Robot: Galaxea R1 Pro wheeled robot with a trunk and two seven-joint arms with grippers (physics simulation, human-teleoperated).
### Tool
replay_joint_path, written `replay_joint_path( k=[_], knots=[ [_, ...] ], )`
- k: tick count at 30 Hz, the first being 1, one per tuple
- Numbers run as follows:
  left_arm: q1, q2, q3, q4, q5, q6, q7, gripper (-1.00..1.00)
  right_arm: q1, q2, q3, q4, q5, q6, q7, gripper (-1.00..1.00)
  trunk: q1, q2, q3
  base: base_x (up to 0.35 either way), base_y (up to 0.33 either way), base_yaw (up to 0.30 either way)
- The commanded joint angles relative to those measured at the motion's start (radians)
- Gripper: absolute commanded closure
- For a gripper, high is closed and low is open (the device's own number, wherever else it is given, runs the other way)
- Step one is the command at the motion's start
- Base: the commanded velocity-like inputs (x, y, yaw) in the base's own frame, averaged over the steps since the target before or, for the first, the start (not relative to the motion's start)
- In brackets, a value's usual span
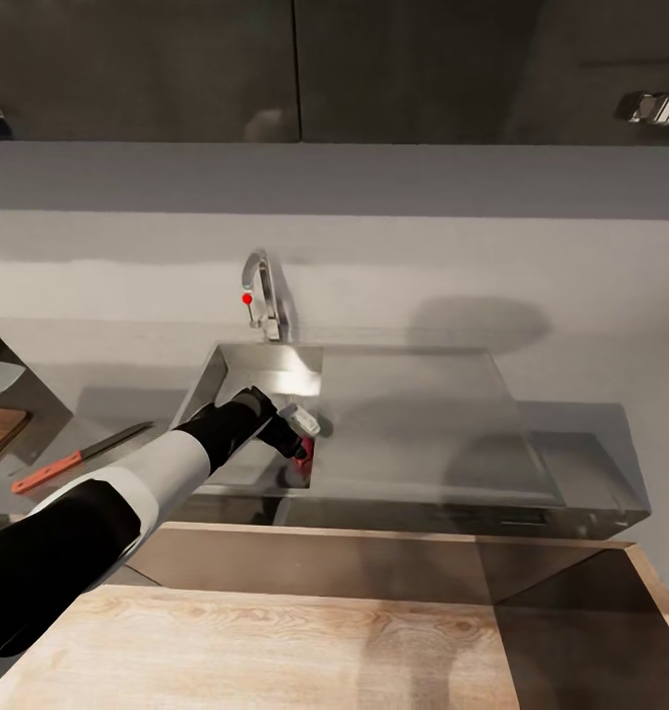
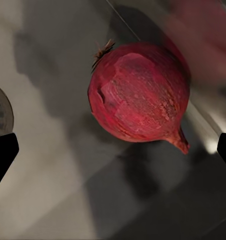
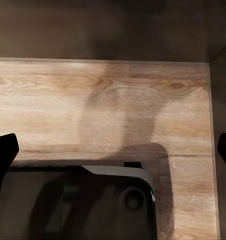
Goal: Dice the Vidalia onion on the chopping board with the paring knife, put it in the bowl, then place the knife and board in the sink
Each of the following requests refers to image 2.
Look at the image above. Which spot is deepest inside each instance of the drop in sink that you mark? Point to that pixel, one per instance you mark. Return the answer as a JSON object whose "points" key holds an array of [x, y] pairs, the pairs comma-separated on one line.
{"points": [[71, 179]]}

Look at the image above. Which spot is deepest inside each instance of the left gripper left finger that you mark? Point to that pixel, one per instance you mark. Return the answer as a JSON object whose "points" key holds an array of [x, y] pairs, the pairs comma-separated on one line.
{"points": [[9, 148]]}

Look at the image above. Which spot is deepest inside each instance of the vidalia onion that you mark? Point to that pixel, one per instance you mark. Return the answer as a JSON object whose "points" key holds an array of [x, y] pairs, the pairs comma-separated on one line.
{"points": [[139, 93]]}

